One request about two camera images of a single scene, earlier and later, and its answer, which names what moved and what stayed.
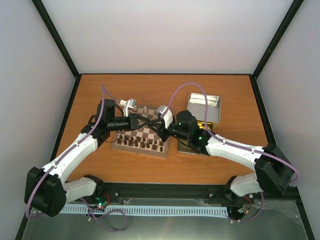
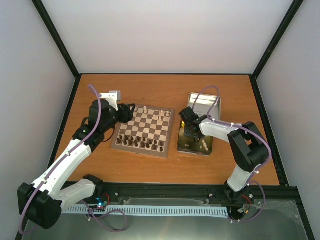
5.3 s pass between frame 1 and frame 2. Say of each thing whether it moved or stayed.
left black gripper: moved
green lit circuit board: stayed
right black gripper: moved
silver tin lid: stayed
